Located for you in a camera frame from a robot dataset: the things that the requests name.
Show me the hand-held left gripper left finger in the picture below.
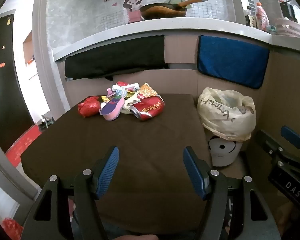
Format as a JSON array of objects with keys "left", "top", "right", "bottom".
[{"left": 20, "top": 146, "right": 120, "bottom": 240}]

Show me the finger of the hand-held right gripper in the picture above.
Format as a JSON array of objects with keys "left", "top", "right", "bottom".
[
  {"left": 281, "top": 126, "right": 300, "bottom": 155},
  {"left": 254, "top": 129, "right": 290, "bottom": 170}
]

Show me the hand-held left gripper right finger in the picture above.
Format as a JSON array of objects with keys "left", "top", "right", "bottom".
[{"left": 183, "top": 146, "right": 282, "bottom": 240}]

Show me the pink spoon blister pack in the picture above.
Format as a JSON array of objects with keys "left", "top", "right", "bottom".
[{"left": 100, "top": 97, "right": 125, "bottom": 122}]

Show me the yellow red snack packet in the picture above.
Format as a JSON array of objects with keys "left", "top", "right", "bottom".
[{"left": 124, "top": 92, "right": 145, "bottom": 115}]

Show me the red drink can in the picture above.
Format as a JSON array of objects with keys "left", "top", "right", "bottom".
[{"left": 129, "top": 95, "right": 165, "bottom": 122}]

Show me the pink cartoon tissue pack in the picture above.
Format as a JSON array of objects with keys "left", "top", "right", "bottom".
[{"left": 106, "top": 85, "right": 127, "bottom": 100}]

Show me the yellow pink snack packet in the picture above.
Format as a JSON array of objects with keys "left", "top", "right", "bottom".
[{"left": 137, "top": 82, "right": 158, "bottom": 98}]

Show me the cardboard panel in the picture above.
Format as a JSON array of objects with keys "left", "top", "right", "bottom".
[{"left": 65, "top": 34, "right": 300, "bottom": 205}]

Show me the grey metal rack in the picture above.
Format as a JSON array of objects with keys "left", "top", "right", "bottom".
[{"left": 41, "top": 114, "right": 55, "bottom": 131}]

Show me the blue cloth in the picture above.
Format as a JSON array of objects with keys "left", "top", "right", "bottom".
[{"left": 197, "top": 35, "right": 270, "bottom": 89}]

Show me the red floor mat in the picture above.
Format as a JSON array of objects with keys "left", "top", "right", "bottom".
[{"left": 5, "top": 125, "right": 43, "bottom": 167}]

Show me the pink plastic basket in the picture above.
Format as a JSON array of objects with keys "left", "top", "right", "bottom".
[{"left": 274, "top": 17, "right": 300, "bottom": 40}]

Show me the black cloth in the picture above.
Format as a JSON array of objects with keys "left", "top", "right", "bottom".
[{"left": 64, "top": 34, "right": 169, "bottom": 81}]

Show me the white counter ledge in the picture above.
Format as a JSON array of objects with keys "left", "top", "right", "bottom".
[{"left": 51, "top": 17, "right": 300, "bottom": 63}]

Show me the dark sauce bottle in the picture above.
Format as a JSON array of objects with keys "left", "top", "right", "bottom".
[{"left": 245, "top": 6, "right": 257, "bottom": 29}]

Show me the black bag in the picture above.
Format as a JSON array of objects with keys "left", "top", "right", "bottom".
[{"left": 279, "top": 0, "right": 300, "bottom": 23}]

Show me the cartoon wall sticker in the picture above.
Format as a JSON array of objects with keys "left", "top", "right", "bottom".
[{"left": 45, "top": 0, "right": 238, "bottom": 50}]

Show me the black frying pan wooden handle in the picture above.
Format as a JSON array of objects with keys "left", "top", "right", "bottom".
[{"left": 139, "top": 0, "right": 208, "bottom": 20}]

